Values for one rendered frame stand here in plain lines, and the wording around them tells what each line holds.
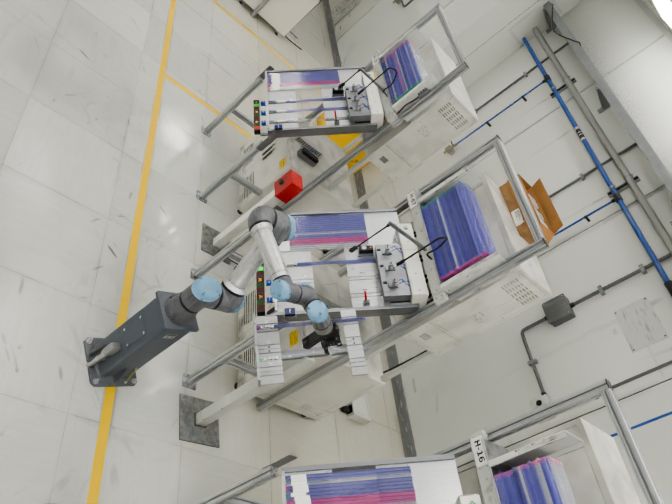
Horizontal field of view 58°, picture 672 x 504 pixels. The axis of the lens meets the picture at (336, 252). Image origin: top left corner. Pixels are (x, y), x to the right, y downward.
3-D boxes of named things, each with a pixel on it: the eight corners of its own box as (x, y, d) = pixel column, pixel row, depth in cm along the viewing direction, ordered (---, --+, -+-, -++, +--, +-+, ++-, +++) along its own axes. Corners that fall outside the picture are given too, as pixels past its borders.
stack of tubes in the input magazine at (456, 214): (440, 280, 291) (487, 252, 279) (419, 206, 325) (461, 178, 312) (454, 291, 298) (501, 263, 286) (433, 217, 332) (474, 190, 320)
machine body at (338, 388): (229, 393, 345) (306, 346, 316) (231, 296, 391) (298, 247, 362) (310, 424, 383) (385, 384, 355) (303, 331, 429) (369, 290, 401)
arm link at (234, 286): (199, 297, 272) (266, 200, 258) (225, 303, 283) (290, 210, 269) (210, 315, 265) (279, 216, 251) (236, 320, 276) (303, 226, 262)
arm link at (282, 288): (251, 193, 249) (288, 288, 222) (270, 201, 257) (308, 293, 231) (233, 211, 253) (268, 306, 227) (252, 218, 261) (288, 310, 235)
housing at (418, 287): (409, 312, 306) (412, 295, 295) (393, 241, 338) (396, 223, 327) (424, 311, 306) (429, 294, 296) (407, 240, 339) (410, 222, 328)
